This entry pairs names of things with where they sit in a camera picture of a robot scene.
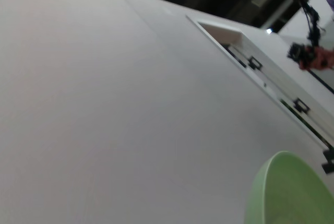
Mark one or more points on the light green plate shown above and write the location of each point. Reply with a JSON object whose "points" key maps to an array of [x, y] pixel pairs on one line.
{"points": [[295, 195]]}

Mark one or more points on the black tray clip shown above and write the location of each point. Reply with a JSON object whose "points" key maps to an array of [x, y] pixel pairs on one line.
{"points": [[328, 161], [255, 63], [301, 106]]}

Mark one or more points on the red and black object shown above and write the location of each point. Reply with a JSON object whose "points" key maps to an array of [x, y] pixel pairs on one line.
{"points": [[313, 58]]}

